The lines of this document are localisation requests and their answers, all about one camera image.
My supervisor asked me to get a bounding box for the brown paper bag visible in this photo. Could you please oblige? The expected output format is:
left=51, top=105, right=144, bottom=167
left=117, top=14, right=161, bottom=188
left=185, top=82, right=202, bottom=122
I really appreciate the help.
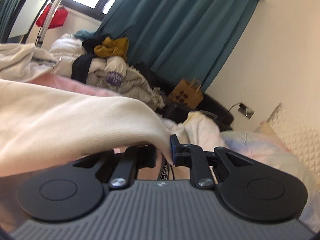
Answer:
left=167, top=79, right=203, bottom=109

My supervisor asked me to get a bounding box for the white puffy duvet pile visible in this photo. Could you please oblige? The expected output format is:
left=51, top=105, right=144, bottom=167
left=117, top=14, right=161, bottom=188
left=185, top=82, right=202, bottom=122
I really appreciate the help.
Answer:
left=49, top=34, right=86, bottom=77

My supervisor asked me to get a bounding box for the black armchair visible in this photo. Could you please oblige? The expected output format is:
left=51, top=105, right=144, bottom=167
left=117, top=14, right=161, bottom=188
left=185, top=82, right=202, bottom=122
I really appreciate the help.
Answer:
left=133, top=62, right=234, bottom=132

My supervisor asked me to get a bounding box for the teal curtain right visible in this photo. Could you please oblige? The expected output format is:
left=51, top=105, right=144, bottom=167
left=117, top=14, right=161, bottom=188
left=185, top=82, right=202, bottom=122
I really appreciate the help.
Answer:
left=95, top=0, right=259, bottom=90

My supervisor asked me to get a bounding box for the black garment on pile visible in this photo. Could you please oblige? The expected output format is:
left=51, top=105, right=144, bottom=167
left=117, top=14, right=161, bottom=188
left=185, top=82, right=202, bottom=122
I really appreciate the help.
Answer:
left=71, top=34, right=111, bottom=84

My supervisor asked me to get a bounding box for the pastel pink bed duvet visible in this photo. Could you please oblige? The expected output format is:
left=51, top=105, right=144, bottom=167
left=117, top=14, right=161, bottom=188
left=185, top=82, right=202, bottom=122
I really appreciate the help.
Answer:
left=28, top=74, right=319, bottom=233

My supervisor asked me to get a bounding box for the mustard yellow garment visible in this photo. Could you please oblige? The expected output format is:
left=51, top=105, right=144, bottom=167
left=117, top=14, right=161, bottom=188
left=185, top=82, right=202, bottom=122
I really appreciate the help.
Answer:
left=94, top=37, right=129, bottom=61

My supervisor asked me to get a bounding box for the wall socket with charger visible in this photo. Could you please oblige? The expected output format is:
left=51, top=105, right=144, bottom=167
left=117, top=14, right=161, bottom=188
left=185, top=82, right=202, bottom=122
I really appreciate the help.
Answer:
left=227, top=102, right=254, bottom=120

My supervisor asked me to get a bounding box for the silver tripod stand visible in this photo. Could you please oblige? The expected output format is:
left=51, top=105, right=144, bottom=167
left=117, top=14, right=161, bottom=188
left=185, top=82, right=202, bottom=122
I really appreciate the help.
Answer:
left=35, top=0, right=62, bottom=48

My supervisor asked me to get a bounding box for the beige jacket purple patch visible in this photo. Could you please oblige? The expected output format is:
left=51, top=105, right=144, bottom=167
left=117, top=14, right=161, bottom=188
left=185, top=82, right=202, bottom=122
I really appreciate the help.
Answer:
left=86, top=56, right=165, bottom=110

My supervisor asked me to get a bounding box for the white chair with black frame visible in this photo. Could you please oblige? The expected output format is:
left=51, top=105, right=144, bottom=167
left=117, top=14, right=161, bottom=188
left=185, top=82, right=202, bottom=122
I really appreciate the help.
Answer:
left=1, top=0, right=49, bottom=43

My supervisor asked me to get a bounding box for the white quilted headboard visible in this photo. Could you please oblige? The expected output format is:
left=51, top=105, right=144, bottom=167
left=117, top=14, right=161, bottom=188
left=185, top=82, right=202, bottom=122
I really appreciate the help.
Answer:
left=266, top=103, right=319, bottom=185

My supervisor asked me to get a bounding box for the cream white knit garment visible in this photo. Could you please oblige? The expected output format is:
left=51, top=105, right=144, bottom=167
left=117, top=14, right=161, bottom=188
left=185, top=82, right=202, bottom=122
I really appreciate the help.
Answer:
left=1, top=44, right=172, bottom=177

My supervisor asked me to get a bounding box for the red cloth on rack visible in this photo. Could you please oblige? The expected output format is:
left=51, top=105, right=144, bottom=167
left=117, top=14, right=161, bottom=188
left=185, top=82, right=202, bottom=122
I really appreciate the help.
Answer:
left=36, top=5, right=68, bottom=29

